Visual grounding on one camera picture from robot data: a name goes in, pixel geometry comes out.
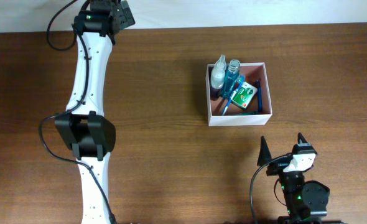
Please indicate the green white soap bar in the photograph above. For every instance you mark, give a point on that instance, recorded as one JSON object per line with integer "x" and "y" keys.
{"x": 244, "y": 95}

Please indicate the white cardboard box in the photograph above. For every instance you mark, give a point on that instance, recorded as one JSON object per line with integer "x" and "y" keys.
{"x": 252, "y": 72}

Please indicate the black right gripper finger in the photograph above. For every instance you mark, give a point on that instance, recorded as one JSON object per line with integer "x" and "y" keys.
{"x": 264, "y": 153}
{"x": 301, "y": 140}

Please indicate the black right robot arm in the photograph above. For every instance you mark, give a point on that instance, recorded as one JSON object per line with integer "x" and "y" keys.
{"x": 305, "y": 201}

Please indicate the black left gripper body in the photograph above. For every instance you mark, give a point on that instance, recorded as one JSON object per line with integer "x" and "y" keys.
{"x": 101, "y": 5}

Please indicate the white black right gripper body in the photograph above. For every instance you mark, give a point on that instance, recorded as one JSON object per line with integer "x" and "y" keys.
{"x": 277, "y": 168}

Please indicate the blue mouthwash bottle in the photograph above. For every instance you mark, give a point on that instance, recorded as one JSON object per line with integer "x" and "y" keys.
{"x": 231, "y": 77}

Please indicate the blue white toothbrush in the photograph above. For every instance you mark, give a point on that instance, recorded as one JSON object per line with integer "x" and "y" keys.
{"x": 240, "y": 82}

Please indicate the green red toothpaste tube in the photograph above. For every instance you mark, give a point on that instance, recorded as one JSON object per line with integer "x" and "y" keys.
{"x": 247, "y": 113}

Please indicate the blue disposable razor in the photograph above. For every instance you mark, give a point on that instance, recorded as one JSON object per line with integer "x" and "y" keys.
{"x": 259, "y": 95}

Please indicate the clear bottle purple liquid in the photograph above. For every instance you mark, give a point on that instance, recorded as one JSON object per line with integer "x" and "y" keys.
{"x": 217, "y": 77}

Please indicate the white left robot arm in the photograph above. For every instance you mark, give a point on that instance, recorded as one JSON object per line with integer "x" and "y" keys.
{"x": 83, "y": 126}

